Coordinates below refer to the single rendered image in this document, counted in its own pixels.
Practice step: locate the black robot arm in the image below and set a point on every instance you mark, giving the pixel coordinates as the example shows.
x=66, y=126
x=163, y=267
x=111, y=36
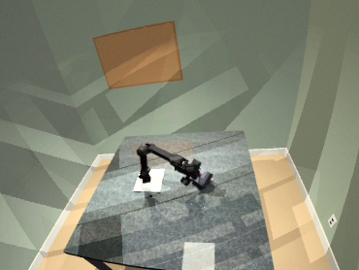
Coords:
x=174, y=159

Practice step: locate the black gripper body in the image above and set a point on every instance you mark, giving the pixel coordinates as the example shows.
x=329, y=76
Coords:
x=185, y=180

